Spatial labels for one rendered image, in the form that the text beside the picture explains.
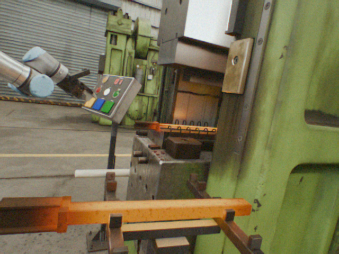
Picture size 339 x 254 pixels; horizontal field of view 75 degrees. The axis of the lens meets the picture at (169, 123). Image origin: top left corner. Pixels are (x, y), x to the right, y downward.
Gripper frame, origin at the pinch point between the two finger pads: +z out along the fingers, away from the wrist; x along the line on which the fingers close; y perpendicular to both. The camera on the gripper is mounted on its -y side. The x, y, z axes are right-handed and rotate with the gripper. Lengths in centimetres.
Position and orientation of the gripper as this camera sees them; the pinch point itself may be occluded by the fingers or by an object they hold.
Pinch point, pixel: (95, 96)
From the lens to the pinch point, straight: 130.3
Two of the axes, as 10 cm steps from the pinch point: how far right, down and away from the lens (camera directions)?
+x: 7.4, 2.1, -6.4
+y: -4.6, 8.5, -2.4
